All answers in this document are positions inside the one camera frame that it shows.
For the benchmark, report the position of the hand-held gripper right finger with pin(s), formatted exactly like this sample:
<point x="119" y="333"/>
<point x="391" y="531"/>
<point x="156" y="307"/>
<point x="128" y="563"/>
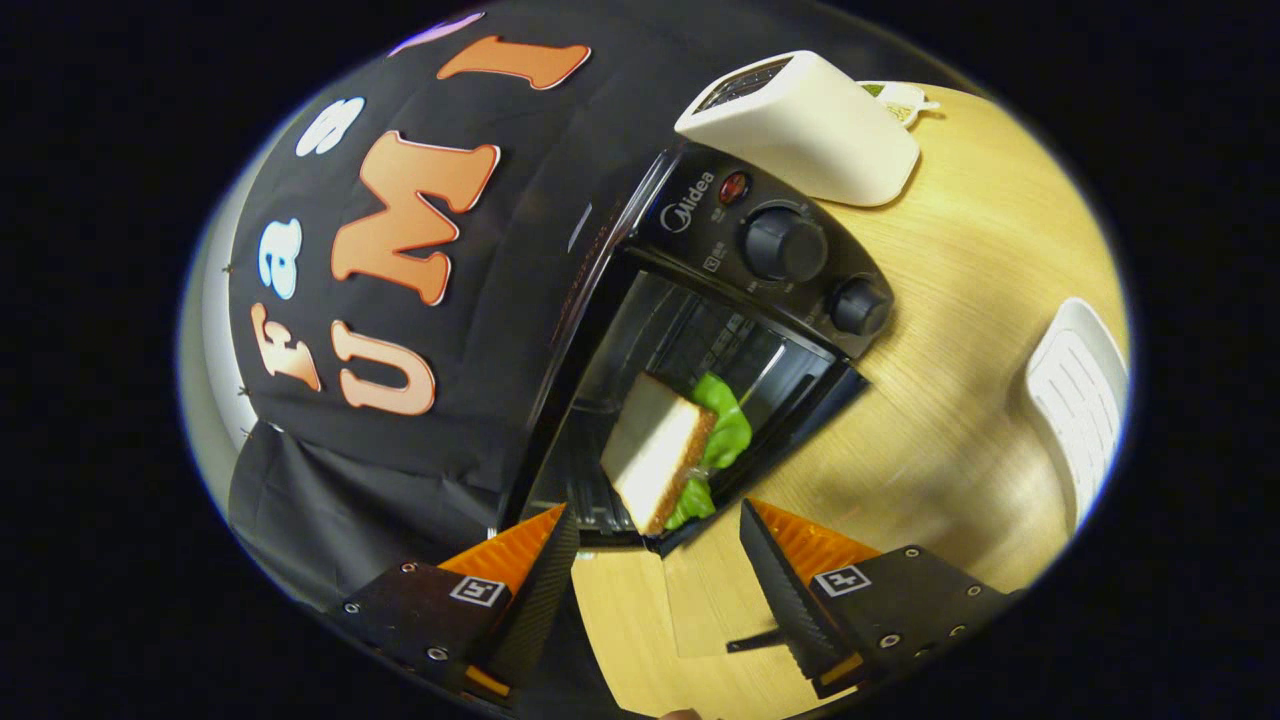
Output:
<point x="785" y="590"/>

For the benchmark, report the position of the toast sandwich with green lettuce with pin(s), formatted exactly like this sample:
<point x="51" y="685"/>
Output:
<point x="655" y="450"/>

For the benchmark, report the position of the black toaster oven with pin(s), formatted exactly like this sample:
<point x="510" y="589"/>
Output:
<point x="720" y="235"/>

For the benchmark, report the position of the white ribbed tray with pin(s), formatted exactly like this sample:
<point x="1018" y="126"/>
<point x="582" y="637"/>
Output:
<point x="1080" y="400"/>

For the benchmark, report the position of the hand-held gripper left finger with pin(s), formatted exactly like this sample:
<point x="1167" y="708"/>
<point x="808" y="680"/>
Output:
<point x="545" y="590"/>

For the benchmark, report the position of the white pop-up toaster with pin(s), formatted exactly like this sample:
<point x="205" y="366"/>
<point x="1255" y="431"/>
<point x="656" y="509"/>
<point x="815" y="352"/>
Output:
<point x="810" y="130"/>

